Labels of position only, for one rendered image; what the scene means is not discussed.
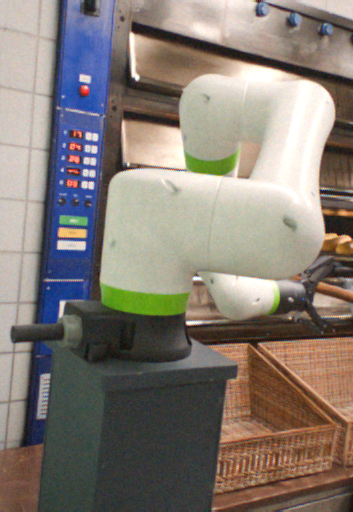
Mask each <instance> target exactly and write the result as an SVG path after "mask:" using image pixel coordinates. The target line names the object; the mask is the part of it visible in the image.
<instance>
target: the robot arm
mask: <svg viewBox="0 0 353 512"><path fill-rule="evenodd" d="M179 114H180V126H181V136H182V144H183V153H184V159H185V166H186V172H187V173H185V172H176V171H166V170H157V169H137V170H130V171H125V172H122V173H119V174H116V175H115V176H114V177H113V178H112V179H111V181H110V184H109V189H108V199H107V207H106V218H105V229H104V239H103V250H102V261H101V275H100V286H101V293H102V299H101V301H66V302H65V304H64V309H63V314H62V317H60V318H59V319H58V322H57V323H53V324H20V325H12V327H11V334H9V336H11V339H10V341H12V342H13V343H23V342H45V341H56V342H57V344H59V345H60V346H61V347H65V348H66V349H67V348H70V349H71V350H73V351H74V352H75V353H76V354H79V355H80V356H81V357H86V358H87V359H88V361H89V360H90V362H95V361H102V360H106V359H107V358H108V357H112V358H117V359H123V360H128V361H136V362H153V363H156V362H173V361H178V360H182V359H185V358H187V357H189V356H190V354H191V350H192V341H191V338H190V336H189V333H188V330H187V323H186V309H187V304H188V299H189V297H190V294H191V291H192V284H193V277H194V275H195V274H197V275H199V276H200V277H201V279H202V280H203V281H204V283H205V284H206V286H207V287H208V289H209V291H210V293H211V295H212V297H213V300H214V302H215V304H216V307H217V309H218V310H219V311H220V313H221V314H223V315H224V316H226V317H228V318H230V319H234V320H243V319H247V318H250V317H254V316H259V315H281V314H287V313H288V312H290V311H296V317H293V319H292V320H293V321H294V322H297V323H300V324H302V325H303V326H305V327H306V328H309V329H310V330H312V331H313V332H315V334H318V335H324V331H323V328H326V327H333V325H334V323H346V320H344V319H341V318H320V316H319V315H318V314H317V311H316V310H315V307H314V306H313V302H314V296H315V288H316V287H317V286H318V285H319V282H320V281H321V280H322V279H323V278H324V277H325V276H326V275H327V274H328V273H330V272H331V271H334V272H353V269H351V268H346V266H342V264H341V263H337V262H333V260H334V257H332V256H327V255H324V256H323V257H321V258H319V259H318V260H316V261H315V259H316V258H317V256H318V255H319V253H320V250H321V248H322V243H323V239H324V224H323V218H322V213H321V207H320V198H319V188H318V178H319V165H320V164H321V157H322V152H323V149H324V144H325V141H326V139H327V137H328V135H329V132H331V129H332V127H333V124H334V120H335V109H334V104H333V101H332V98H331V96H330V95H329V93H328V92H327V91H326V90H325V89H324V88H323V87H320V86H319V85H317V84H315V83H312V82H309V80H306V81H286V82H269V81H251V80H244V79H239V78H232V77H227V76H221V75H214V74H210V75H203V76H200V77H198V78H196V79H195V80H193V81H191V83H190V84H189V85H188V86H187V87H186V88H185V90H184V91H183V93H182V95H181V99H180V104H179ZM241 142H250V143H257V144H261V148H260V151H259V156H258V159H257V161H256V164H255V166H254V169H253V172H252V174H251V176H250V178H249V179H239V178H236V177H237V171H238V162H239V154H240V143H241ZM316 271H317V272H316ZM315 272H316V273H315ZM311 273H315V274H314V275H313V276H311V277H310V278H307V279H306V277H307V276H310V274H311ZM299 274H301V279H299V280H289V278H292V277H294V276H297V275H299ZM304 310H305V311H306V312H307V315H308V316H310V317H311V319H312V320H313V321H314V323H315V324H313V323H311V322H310V321H307V320H305V318H304V317H303V316H302V313H301V312H303V311H304ZM315 325H317V326H315Z"/></svg>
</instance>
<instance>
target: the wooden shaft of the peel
mask: <svg viewBox="0 0 353 512"><path fill-rule="evenodd" d="M315 293H318V294H321V295H324V296H329V297H332V298H335V299H338V300H343V301H346V302H349V303H352V304H353V292H351V291H348V290H344V288H340V287H336V286H333V285H329V284H325V283H321V282H319V285H318V286H317V287H316V288H315Z"/></svg>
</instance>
